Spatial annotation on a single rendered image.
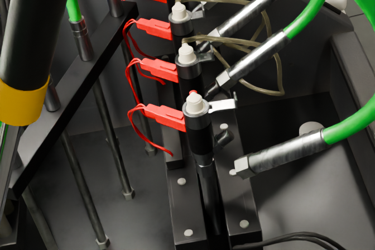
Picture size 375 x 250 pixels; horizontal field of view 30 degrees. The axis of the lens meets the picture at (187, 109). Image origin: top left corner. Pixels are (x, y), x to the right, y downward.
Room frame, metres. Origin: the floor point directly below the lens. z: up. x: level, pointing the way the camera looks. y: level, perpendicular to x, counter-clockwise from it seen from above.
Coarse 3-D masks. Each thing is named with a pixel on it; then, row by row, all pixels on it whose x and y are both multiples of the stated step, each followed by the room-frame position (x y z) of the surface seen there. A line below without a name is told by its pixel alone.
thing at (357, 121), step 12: (360, 0) 0.38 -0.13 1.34; (372, 0) 0.38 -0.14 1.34; (372, 12) 0.38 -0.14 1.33; (372, 24) 0.38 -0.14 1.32; (372, 108) 0.37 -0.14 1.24; (348, 120) 0.39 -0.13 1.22; (360, 120) 0.38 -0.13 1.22; (372, 120) 0.37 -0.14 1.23; (324, 132) 0.39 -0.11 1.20; (336, 132) 0.39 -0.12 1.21; (348, 132) 0.38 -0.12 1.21
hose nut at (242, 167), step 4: (252, 152) 0.43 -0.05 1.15; (244, 156) 0.43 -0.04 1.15; (248, 156) 0.42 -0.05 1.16; (236, 160) 0.43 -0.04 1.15; (240, 160) 0.42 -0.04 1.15; (244, 160) 0.42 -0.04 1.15; (248, 160) 0.42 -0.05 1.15; (236, 164) 0.42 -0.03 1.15; (240, 164) 0.42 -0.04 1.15; (244, 164) 0.42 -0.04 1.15; (248, 164) 0.42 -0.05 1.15; (236, 168) 0.42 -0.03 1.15; (240, 168) 0.42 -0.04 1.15; (244, 168) 0.41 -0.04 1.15; (248, 168) 0.41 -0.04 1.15; (236, 172) 0.42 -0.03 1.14; (240, 172) 0.42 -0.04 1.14; (244, 172) 0.41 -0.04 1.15; (248, 172) 0.41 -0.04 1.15; (252, 172) 0.41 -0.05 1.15; (256, 172) 0.41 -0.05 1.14; (240, 176) 0.42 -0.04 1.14; (244, 176) 0.41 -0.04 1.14; (248, 176) 0.41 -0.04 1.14
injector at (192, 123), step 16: (192, 128) 0.51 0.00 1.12; (208, 128) 0.51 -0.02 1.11; (192, 144) 0.51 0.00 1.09; (208, 144) 0.51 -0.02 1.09; (224, 144) 0.51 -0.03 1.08; (208, 160) 0.51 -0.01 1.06; (208, 176) 0.51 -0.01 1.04; (208, 192) 0.51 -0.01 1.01; (208, 208) 0.51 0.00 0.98; (208, 224) 0.52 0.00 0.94
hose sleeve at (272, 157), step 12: (312, 132) 0.40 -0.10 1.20; (288, 144) 0.41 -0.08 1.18; (300, 144) 0.40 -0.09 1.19; (312, 144) 0.39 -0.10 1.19; (324, 144) 0.39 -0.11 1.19; (252, 156) 0.42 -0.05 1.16; (264, 156) 0.41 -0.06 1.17; (276, 156) 0.40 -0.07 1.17; (288, 156) 0.40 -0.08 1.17; (300, 156) 0.39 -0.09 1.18; (252, 168) 0.41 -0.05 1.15; (264, 168) 0.41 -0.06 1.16
